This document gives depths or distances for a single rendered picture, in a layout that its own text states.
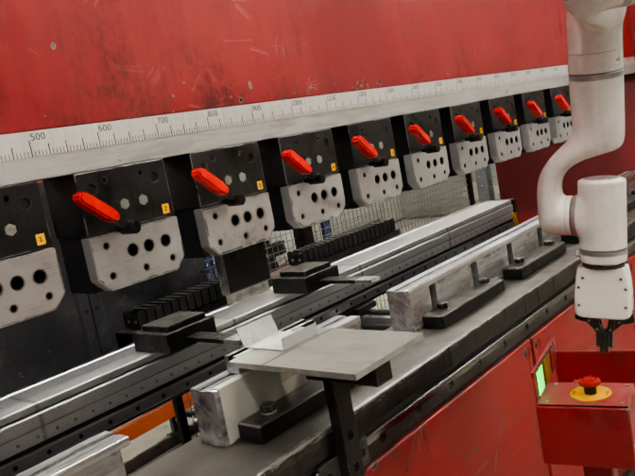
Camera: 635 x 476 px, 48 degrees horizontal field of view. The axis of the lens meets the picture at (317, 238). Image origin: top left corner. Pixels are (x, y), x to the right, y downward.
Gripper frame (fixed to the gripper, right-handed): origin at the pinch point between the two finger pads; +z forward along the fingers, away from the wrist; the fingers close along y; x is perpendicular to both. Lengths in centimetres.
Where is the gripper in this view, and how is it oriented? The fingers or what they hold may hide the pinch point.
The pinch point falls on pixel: (605, 340)
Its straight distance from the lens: 150.0
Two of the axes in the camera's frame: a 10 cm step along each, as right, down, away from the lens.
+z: 1.0, 9.8, 1.9
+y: 8.6, 0.2, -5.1
